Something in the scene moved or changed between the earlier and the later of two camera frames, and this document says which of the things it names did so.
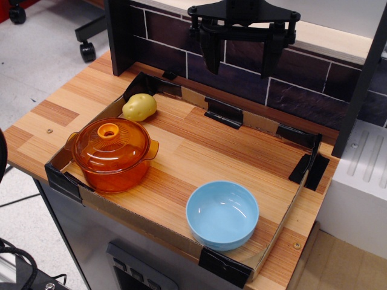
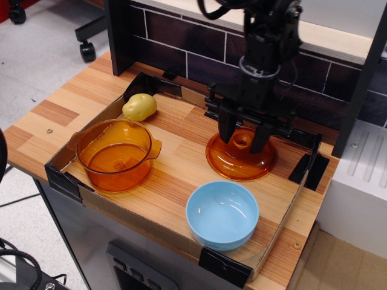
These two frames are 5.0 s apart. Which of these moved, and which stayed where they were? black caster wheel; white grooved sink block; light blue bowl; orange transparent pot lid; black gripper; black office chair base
Moved: black gripper; orange transparent pot lid
Stayed: black caster wheel; light blue bowl; white grooved sink block; black office chair base
